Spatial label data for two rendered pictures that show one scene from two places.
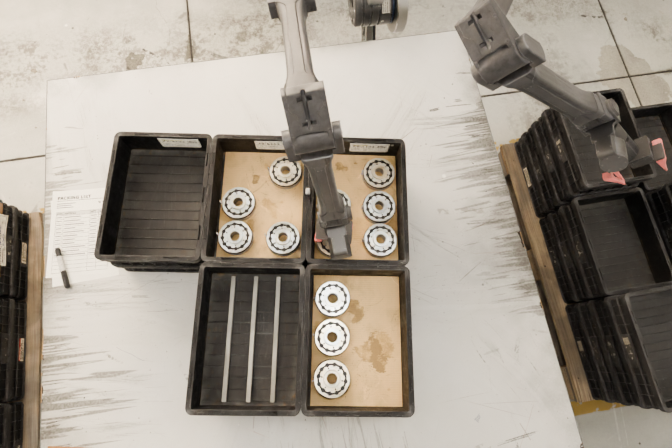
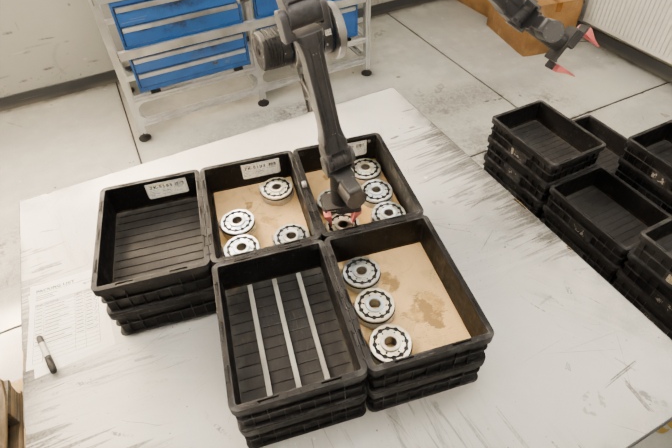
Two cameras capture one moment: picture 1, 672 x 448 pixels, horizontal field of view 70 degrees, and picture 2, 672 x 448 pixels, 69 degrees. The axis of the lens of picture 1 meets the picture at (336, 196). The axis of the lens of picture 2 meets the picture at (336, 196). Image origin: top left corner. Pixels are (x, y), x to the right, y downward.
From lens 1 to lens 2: 74 cm
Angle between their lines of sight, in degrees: 28
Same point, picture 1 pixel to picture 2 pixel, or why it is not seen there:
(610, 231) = (597, 211)
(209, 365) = (244, 378)
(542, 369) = (605, 300)
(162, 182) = (154, 230)
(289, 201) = (288, 213)
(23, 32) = not seen: outside the picture
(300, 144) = (293, 10)
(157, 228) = (156, 268)
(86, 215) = (70, 298)
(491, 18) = not seen: outside the picture
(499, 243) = (502, 211)
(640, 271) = not seen: hidden behind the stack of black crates
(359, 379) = (421, 341)
